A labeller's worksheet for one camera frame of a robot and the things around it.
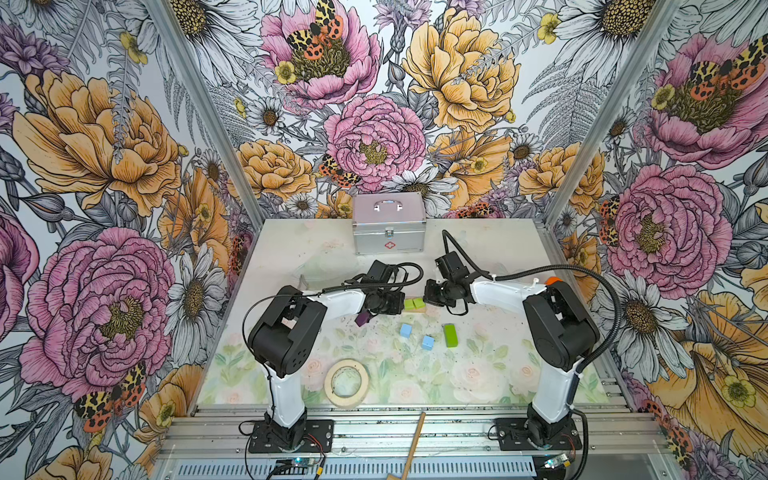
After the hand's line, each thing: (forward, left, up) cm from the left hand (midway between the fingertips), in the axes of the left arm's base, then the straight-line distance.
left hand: (400, 313), depth 95 cm
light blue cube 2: (-10, -8, +1) cm, 13 cm away
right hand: (+2, -8, +1) cm, 8 cm away
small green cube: (+2, -3, +1) cm, 4 cm away
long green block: (-7, -15, -1) cm, 17 cm away
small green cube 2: (+2, -6, +2) cm, 7 cm away
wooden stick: (-36, -2, -2) cm, 36 cm away
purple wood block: (-1, +12, -1) cm, 12 cm away
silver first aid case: (+30, +3, +9) cm, 32 cm away
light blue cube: (-6, -1, 0) cm, 6 cm away
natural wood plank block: (+2, -5, -1) cm, 5 cm away
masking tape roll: (-25, +16, +2) cm, 30 cm away
